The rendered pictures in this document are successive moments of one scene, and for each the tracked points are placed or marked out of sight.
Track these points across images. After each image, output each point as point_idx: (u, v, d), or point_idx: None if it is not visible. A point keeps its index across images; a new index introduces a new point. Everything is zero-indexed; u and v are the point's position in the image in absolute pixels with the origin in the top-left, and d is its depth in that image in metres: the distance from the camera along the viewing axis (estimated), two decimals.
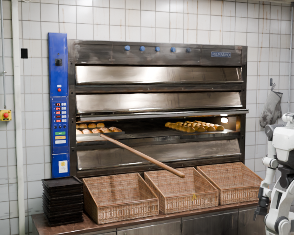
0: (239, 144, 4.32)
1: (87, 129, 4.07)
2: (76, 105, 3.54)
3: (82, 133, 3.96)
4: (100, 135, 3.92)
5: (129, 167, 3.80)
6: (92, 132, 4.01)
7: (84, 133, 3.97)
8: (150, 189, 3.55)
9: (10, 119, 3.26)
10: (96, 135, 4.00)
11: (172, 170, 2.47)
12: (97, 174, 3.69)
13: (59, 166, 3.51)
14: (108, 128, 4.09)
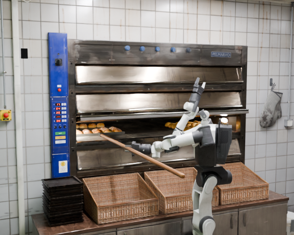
0: (239, 144, 4.32)
1: (87, 129, 4.07)
2: (76, 105, 3.54)
3: (82, 133, 3.96)
4: (100, 135, 3.92)
5: (129, 167, 3.80)
6: (92, 132, 4.01)
7: (84, 133, 3.97)
8: (150, 189, 3.55)
9: (10, 119, 3.26)
10: (96, 135, 4.00)
11: (172, 170, 2.47)
12: (97, 174, 3.69)
13: (59, 166, 3.51)
14: (108, 128, 4.09)
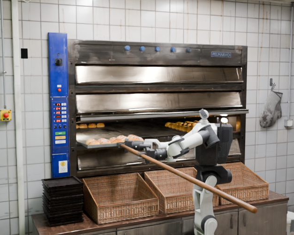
0: (239, 144, 4.32)
1: (104, 138, 3.50)
2: (76, 105, 3.54)
3: (99, 143, 3.38)
4: (120, 146, 3.35)
5: (129, 167, 3.80)
6: (110, 141, 3.44)
7: (101, 143, 3.40)
8: (150, 189, 3.55)
9: (10, 119, 3.26)
10: (115, 146, 3.43)
11: (236, 201, 1.92)
12: (97, 174, 3.69)
13: (59, 166, 3.51)
14: (128, 137, 3.52)
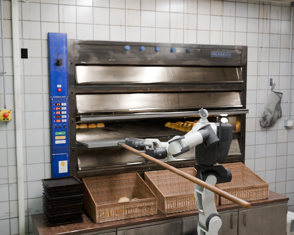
0: (239, 144, 4.32)
1: None
2: (76, 105, 3.54)
3: None
4: (120, 146, 3.35)
5: (129, 167, 3.80)
6: None
7: None
8: (149, 188, 3.56)
9: (10, 119, 3.26)
10: (116, 145, 3.43)
11: (230, 197, 1.90)
12: (97, 174, 3.69)
13: (59, 166, 3.51)
14: None
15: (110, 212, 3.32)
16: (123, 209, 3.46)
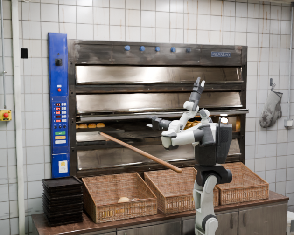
0: (239, 144, 4.32)
1: None
2: (76, 105, 3.54)
3: None
4: (100, 134, 4.03)
5: (129, 167, 3.80)
6: None
7: None
8: (149, 188, 3.56)
9: (10, 119, 3.26)
10: (97, 134, 4.10)
11: (170, 166, 2.57)
12: (97, 174, 3.69)
13: (59, 166, 3.51)
14: None
15: (110, 212, 3.32)
16: (123, 209, 3.46)
